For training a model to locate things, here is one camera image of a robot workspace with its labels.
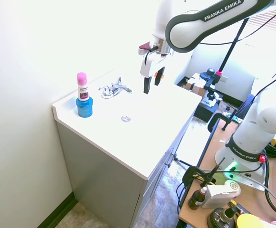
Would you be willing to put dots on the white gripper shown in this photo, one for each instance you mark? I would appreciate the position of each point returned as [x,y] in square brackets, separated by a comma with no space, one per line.
[149,65]

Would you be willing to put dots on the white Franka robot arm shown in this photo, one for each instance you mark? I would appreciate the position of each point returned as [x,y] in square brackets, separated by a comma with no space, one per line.
[223,14]

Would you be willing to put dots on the chrome faucet body with spout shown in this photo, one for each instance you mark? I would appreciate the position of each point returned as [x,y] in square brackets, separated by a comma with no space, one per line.
[118,90]

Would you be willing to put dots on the cardboard box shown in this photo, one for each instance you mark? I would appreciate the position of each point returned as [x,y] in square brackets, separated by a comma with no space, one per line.
[194,83]

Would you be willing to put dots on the white sink vanity top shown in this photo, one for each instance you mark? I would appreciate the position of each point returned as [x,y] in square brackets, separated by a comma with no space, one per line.
[152,123]

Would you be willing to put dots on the chrome sink drain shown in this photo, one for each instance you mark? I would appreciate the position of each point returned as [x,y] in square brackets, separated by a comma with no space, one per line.
[126,118]

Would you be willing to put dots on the black box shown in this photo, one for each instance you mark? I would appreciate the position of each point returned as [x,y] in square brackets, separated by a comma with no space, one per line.
[204,110]

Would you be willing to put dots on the white bottle with pink cap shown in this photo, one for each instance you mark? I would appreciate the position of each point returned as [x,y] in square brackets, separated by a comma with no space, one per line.
[82,86]

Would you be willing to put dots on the black C clamp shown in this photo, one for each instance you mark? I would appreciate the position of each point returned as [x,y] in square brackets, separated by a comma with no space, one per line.
[192,172]
[215,120]

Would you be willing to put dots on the blue round jar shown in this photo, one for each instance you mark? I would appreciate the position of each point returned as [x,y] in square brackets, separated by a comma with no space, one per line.
[84,108]

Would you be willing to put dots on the dark blue cloth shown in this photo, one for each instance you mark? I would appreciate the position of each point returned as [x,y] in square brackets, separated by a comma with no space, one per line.
[245,107]

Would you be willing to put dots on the grey vanity cabinet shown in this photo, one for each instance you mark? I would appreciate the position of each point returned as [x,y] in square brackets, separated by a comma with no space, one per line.
[104,180]

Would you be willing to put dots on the brown glass dropper bottle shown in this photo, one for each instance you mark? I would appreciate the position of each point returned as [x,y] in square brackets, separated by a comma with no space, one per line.
[196,199]

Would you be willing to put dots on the window blinds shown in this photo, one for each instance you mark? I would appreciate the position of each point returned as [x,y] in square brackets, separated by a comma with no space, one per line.
[270,26]

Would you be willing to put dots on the red emergency stop button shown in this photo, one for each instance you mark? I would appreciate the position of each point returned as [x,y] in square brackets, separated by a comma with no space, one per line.
[262,158]

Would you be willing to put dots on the black round container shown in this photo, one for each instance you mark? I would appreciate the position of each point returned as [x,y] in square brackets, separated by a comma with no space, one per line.
[219,217]

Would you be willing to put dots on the dark baseboard strip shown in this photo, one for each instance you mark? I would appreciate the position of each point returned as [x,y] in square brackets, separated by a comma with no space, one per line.
[61,210]

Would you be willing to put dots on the yellow round disc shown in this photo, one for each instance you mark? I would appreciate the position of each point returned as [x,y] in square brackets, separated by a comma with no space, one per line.
[245,221]

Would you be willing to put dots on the pink item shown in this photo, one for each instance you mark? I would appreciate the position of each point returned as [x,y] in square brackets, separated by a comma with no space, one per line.
[275,224]

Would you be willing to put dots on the maroon wrist camera box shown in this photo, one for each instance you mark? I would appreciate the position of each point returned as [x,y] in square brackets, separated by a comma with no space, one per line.
[144,48]

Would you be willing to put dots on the black camera mount with red clamp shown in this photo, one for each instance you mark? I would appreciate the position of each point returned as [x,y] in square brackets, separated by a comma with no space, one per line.
[211,82]

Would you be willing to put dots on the black camera stand pole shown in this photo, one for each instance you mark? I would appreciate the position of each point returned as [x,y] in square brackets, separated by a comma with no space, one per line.
[232,45]

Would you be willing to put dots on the wooden cart with black frame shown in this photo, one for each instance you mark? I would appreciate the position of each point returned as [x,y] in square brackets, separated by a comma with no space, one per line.
[223,142]

